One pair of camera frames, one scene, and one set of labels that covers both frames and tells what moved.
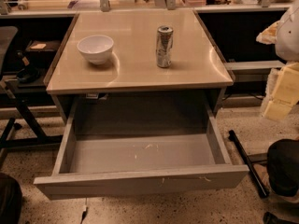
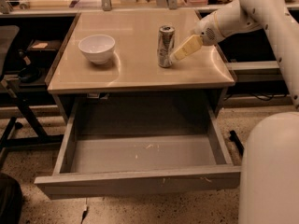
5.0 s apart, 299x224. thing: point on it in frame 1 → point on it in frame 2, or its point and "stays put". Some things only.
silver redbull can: (163, 45) stays put
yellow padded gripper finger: (286, 93) → (209, 29)
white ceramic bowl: (95, 48) stays put
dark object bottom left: (10, 200) stays put
